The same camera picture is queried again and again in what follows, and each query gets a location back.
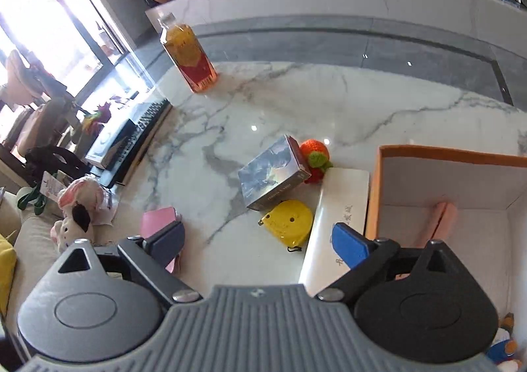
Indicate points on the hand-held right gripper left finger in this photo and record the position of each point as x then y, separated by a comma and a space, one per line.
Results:
166, 242

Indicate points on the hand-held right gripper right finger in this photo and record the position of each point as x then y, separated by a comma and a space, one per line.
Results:
352, 244

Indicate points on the pink wallet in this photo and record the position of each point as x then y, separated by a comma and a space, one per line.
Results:
154, 222

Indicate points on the yellow rounded case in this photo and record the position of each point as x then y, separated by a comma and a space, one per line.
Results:
288, 224

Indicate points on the dark printed card box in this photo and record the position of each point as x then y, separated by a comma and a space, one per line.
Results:
271, 174

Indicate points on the orange cardboard box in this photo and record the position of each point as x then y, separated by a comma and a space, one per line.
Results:
473, 256

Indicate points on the small bear plush blue outfit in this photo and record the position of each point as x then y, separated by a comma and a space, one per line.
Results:
502, 349

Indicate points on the white long box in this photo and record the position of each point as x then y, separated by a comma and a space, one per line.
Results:
341, 199

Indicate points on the black keyboard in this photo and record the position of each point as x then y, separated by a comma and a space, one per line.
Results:
123, 175

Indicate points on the pink white knitted plush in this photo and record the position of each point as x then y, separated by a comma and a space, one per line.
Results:
90, 191

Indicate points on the orange red crocheted toy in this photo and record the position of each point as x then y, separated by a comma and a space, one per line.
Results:
315, 154

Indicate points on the black white cow plush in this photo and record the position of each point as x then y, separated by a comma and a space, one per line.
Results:
66, 234

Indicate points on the blue white small box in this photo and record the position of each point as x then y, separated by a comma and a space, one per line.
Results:
105, 147

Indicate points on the black remote control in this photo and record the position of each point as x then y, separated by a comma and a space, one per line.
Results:
140, 129

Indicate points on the white paper tag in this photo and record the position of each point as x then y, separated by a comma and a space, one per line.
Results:
51, 187

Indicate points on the beige sofa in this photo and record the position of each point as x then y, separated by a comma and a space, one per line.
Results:
31, 244

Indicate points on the red green feather toy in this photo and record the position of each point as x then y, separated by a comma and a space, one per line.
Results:
96, 119

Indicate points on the yellow cushion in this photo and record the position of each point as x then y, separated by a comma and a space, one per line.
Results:
6, 273

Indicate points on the pink dining chair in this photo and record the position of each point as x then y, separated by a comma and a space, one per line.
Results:
41, 125
22, 80

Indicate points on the orange tea bottle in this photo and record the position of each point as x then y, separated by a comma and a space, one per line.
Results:
189, 55

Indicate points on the glass balcony door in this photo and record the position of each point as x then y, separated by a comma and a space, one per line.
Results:
49, 26

